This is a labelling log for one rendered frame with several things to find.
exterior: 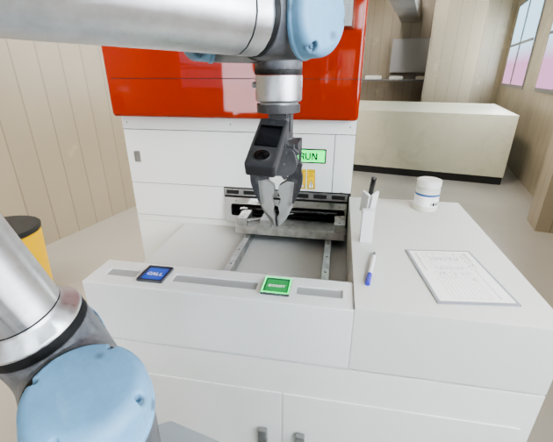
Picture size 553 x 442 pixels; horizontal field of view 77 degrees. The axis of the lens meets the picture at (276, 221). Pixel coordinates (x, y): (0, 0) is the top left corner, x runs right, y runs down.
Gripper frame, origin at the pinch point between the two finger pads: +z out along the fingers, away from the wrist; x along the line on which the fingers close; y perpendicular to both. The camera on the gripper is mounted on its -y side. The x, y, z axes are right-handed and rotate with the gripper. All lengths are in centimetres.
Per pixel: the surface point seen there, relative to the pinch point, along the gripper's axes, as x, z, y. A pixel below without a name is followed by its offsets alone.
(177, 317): 19.7, 21.0, -4.1
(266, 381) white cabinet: 1.5, 35.1, -4.1
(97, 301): 37.3, 19.3, -4.1
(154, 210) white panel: 58, 24, 58
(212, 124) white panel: 32, -9, 58
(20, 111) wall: 228, 2, 178
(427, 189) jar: -37, 7, 48
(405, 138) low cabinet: -101, 58, 454
